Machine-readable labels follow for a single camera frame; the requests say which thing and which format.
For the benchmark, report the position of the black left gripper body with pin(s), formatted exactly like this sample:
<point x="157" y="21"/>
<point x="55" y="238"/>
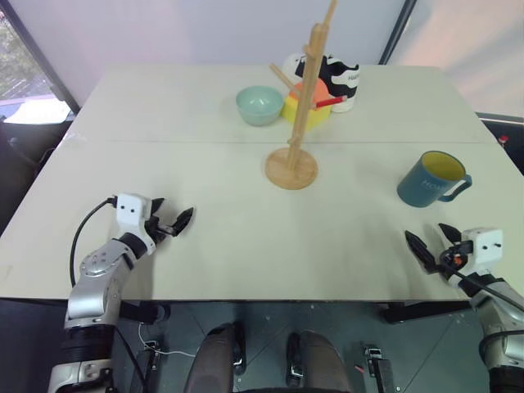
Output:
<point x="158" y="230"/>

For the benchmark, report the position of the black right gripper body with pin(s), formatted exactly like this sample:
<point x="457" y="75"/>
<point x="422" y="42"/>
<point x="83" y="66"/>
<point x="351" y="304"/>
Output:
<point x="456" y="253"/>

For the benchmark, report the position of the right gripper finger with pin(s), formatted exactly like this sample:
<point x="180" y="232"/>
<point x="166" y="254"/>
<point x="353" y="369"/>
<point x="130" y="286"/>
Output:
<point x="421" y="251"/>
<point x="450" y="234"/>

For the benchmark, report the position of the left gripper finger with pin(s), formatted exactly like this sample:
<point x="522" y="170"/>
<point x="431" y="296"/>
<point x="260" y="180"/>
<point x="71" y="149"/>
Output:
<point x="158" y="206"/>
<point x="183" y="221"/>

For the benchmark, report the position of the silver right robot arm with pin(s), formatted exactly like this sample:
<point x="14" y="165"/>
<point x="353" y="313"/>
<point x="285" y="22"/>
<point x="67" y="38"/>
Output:
<point x="497" y="319"/>

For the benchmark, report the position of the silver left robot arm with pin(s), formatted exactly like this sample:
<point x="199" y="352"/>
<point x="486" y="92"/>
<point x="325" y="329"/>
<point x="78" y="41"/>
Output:
<point x="96" y="286"/>

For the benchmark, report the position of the wooden mug tree stand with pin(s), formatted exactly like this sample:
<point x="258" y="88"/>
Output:
<point x="291" y="168"/>

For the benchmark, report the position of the blue mug yellow inside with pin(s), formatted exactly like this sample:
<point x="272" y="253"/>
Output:
<point x="421" y="184"/>

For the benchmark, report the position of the black table base bar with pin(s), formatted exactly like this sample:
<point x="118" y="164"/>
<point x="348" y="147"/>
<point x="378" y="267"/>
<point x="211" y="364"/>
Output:
<point x="425" y="312"/>

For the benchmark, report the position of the black table caster foot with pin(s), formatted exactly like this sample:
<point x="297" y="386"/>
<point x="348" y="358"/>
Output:
<point x="147" y="313"/>

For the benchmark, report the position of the small red object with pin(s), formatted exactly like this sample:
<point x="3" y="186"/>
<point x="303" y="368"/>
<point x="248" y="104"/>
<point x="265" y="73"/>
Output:
<point x="504" y="140"/>

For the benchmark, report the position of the light green bowl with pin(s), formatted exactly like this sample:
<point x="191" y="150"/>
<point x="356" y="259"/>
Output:
<point x="259" y="107"/>

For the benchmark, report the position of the dark rounded shape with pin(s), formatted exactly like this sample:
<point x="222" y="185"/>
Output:
<point x="215" y="360"/>
<point x="317" y="364"/>

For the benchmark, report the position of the black and white mug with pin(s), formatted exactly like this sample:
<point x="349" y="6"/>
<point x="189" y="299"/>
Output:
<point x="346" y="84"/>

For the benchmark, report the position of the white round mug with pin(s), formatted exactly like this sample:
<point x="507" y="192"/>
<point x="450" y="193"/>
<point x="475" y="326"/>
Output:
<point x="292" y="65"/>

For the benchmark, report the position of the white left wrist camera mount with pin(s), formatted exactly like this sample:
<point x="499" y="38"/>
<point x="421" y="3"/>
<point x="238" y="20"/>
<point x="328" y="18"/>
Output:
<point x="130" y="213"/>

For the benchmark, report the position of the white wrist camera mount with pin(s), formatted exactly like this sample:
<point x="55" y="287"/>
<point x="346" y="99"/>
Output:
<point x="130" y="213"/>
<point x="485" y="245"/>

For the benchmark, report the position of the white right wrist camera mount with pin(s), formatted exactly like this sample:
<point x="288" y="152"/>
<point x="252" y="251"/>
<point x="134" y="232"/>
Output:
<point x="485" y="245"/>

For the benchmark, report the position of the black window frame post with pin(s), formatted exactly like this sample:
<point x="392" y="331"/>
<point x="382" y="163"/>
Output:
<point x="45" y="57"/>

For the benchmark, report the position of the dark wall pillar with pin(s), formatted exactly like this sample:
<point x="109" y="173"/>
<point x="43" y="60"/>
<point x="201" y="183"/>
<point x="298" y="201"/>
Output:
<point x="399" y="28"/>

